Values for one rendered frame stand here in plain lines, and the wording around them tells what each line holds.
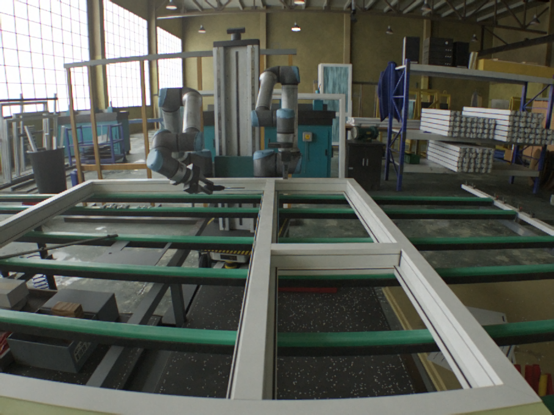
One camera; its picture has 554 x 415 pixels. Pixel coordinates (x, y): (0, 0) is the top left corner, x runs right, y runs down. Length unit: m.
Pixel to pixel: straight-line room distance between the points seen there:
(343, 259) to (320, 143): 4.42
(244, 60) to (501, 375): 2.38
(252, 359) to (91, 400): 0.25
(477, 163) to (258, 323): 5.13
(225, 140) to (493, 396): 2.34
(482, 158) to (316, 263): 4.85
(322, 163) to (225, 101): 3.06
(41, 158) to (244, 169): 3.86
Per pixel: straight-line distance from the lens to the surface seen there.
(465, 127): 5.55
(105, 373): 0.78
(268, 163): 2.32
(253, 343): 0.61
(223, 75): 2.57
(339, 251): 0.96
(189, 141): 1.55
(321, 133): 5.31
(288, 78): 2.29
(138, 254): 1.18
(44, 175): 5.79
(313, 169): 5.38
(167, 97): 2.06
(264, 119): 1.81
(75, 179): 6.16
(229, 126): 2.60
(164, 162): 1.48
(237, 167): 2.54
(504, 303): 1.47
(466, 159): 5.47
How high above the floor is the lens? 1.33
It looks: 18 degrees down
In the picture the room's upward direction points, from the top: straight up
